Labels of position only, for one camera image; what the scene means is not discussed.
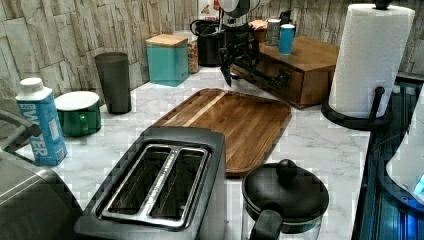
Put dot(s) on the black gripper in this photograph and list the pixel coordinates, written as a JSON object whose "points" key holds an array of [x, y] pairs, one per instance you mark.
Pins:
{"points": [[240, 46]]}

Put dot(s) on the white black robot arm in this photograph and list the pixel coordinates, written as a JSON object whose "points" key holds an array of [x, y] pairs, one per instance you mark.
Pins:
{"points": [[234, 13]]}

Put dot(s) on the wooden drawer box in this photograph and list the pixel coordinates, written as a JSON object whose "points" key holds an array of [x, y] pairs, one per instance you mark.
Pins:
{"points": [[302, 79]]}

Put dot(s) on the grey spice shaker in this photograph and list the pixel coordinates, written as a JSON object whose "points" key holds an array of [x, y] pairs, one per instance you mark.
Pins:
{"points": [[273, 29]]}

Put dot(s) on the blue spice shaker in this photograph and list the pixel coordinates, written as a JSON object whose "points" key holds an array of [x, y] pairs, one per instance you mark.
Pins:
{"points": [[287, 32]]}

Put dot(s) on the clear jar colourful candy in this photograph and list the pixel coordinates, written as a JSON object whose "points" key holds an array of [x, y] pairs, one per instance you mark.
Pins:
{"points": [[192, 48]]}

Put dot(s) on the white snack box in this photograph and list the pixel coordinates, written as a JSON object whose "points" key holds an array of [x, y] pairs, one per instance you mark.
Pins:
{"points": [[208, 9]]}

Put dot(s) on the wooden cutting board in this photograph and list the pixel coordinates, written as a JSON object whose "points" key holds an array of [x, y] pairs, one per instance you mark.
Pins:
{"points": [[251, 125]]}

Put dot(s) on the teal canister wooden lid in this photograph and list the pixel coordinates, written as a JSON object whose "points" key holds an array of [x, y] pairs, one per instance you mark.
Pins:
{"points": [[167, 59]]}

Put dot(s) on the dark grey tall cup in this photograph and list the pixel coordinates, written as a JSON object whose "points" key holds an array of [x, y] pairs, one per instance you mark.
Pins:
{"points": [[113, 72]]}

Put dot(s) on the white paper towel roll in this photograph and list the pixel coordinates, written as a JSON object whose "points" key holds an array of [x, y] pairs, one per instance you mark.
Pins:
{"points": [[368, 60]]}

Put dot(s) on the black silver toaster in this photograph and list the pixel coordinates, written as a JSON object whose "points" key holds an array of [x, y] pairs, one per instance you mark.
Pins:
{"points": [[169, 185]]}

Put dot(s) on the glass kettle black lid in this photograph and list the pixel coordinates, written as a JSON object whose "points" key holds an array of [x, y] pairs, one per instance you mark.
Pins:
{"points": [[282, 201]]}

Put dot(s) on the black paper towel holder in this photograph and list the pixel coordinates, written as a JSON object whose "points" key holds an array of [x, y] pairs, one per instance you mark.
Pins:
{"points": [[356, 116]]}

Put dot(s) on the green mug white lid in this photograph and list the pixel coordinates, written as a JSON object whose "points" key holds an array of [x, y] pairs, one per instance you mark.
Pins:
{"points": [[79, 113]]}

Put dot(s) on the blue water carton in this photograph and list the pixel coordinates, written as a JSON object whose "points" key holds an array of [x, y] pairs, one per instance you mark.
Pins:
{"points": [[36, 104]]}

